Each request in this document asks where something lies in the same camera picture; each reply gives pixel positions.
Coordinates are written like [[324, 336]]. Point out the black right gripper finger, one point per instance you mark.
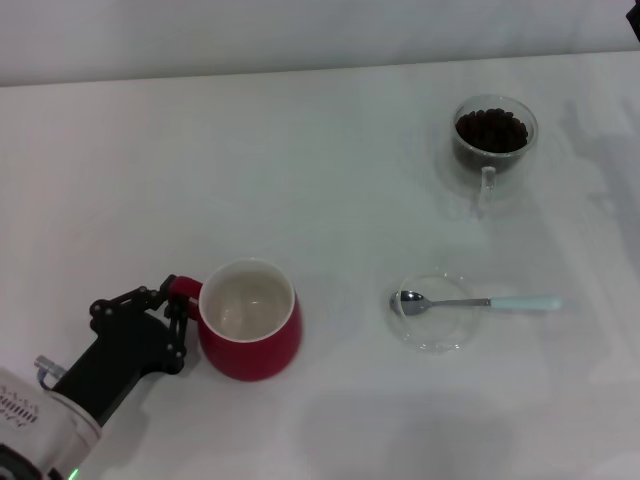
[[636, 17]]

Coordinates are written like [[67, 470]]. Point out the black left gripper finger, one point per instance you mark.
[[177, 340], [125, 300]]

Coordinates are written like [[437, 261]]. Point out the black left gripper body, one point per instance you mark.
[[115, 360]]

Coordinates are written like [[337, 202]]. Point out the red ceramic mug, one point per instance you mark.
[[250, 355]]

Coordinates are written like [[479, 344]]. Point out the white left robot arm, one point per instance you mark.
[[30, 425]]

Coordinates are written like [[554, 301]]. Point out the heap of coffee beans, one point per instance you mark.
[[492, 131]]

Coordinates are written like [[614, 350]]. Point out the small clear glass dish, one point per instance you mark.
[[440, 331]]

